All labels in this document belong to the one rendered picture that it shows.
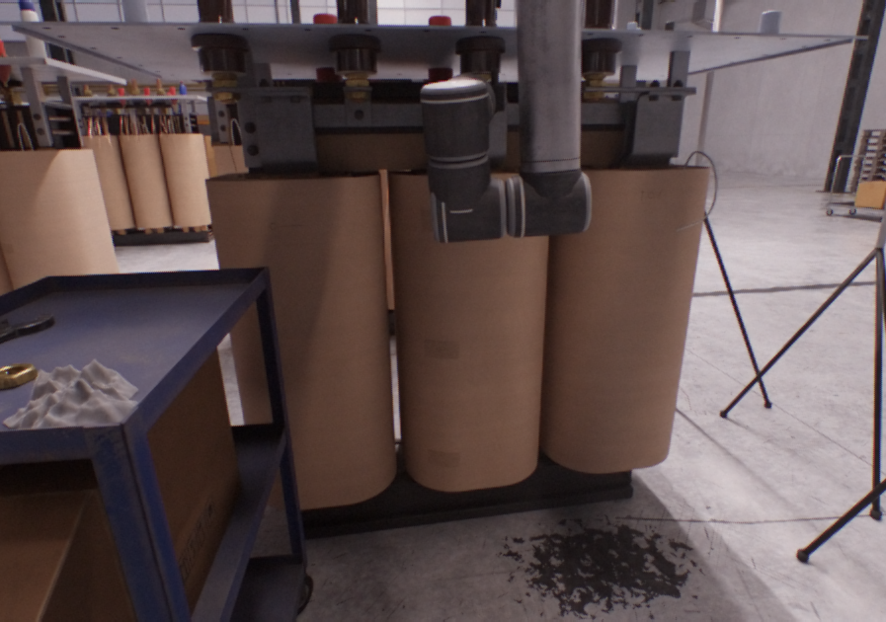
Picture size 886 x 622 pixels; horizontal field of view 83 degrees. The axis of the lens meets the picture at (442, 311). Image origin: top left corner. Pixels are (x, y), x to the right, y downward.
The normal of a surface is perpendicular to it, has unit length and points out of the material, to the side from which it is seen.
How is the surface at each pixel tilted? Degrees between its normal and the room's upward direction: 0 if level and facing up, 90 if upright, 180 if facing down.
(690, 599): 0
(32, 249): 90
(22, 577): 26
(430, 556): 0
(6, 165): 90
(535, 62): 93
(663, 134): 90
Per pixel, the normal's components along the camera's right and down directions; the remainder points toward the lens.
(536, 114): -0.60, 0.31
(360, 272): 0.65, 0.23
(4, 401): -0.02, -0.95
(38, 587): 0.04, -0.71
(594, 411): -0.18, 0.32
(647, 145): 0.16, 0.31
